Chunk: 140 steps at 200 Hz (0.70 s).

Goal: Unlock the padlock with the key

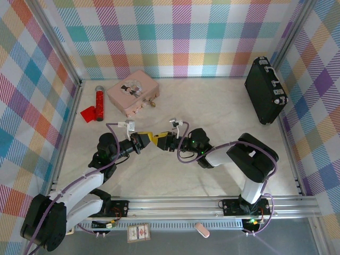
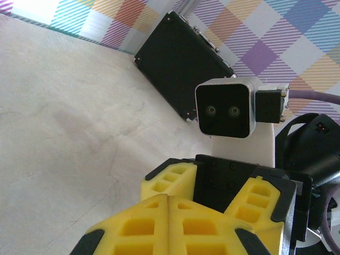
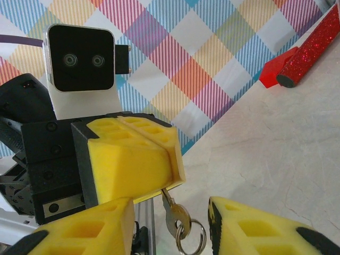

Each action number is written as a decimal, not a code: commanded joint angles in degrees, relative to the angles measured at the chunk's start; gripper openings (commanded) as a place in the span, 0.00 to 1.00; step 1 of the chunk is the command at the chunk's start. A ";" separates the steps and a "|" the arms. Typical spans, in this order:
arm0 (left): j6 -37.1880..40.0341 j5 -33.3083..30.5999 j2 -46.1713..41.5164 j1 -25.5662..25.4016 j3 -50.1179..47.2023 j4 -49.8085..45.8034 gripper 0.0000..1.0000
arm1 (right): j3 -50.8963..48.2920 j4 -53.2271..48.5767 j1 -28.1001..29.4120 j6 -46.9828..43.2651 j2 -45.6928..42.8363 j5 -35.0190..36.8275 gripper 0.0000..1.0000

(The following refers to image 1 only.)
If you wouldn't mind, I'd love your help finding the black briefcase with silver latches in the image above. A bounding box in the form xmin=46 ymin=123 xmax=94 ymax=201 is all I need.
xmin=244 ymin=56 xmax=289 ymax=125

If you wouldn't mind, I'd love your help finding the red plastic stand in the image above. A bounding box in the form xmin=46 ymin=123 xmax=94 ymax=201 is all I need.
xmin=80 ymin=105 xmax=97 ymax=124

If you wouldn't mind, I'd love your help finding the slotted grey cable duct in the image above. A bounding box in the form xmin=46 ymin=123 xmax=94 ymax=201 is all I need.
xmin=90 ymin=219 xmax=245 ymax=230

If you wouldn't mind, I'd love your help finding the aluminium frame post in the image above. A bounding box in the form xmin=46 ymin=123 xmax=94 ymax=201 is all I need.
xmin=270 ymin=0 xmax=318 ymax=70
xmin=31 ymin=0 xmax=83 ymax=86

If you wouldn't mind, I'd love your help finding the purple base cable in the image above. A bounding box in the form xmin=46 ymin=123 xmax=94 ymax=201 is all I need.
xmin=243 ymin=193 xmax=274 ymax=237
xmin=76 ymin=224 xmax=107 ymax=236

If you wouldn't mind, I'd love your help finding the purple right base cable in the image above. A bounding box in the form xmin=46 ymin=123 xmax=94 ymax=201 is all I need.
xmin=243 ymin=193 xmax=274 ymax=237

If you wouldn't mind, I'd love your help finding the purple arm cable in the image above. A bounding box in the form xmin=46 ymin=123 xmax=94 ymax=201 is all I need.
xmin=177 ymin=121 xmax=279 ymax=196
xmin=25 ymin=122 xmax=120 ymax=252

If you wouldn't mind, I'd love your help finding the pink tin box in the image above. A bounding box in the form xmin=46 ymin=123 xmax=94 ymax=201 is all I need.
xmin=106 ymin=70 xmax=160 ymax=119

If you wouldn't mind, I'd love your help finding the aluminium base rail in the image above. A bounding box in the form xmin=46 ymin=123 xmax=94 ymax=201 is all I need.
xmin=47 ymin=195 xmax=319 ymax=222

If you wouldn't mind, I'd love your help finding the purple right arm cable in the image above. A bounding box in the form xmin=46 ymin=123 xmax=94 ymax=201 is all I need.
xmin=177 ymin=121 xmax=279 ymax=196

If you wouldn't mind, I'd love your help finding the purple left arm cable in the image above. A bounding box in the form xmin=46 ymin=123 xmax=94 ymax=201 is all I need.
xmin=25 ymin=122 xmax=120 ymax=252

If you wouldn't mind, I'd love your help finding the pink eraser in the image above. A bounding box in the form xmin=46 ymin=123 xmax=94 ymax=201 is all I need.
xmin=194 ymin=222 xmax=211 ymax=238

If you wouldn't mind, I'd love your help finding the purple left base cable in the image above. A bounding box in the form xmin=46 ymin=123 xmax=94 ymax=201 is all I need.
xmin=76 ymin=224 xmax=107 ymax=236

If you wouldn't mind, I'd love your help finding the playing card box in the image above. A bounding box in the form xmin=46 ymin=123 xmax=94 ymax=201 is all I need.
xmin=126 ymin=223 xmax=151 ymax=244

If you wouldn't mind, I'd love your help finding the red glitter toy microphone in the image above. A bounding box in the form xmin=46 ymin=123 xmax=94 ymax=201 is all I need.
xmin=95 ymin=85 xmax=105 ymax=122

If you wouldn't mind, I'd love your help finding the aluminium side rail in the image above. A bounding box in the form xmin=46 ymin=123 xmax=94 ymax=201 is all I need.
xmin=276 ymin=114 xmax=307 ymax=197
xmin=47 ymin=79 xmax=83 ymax=198

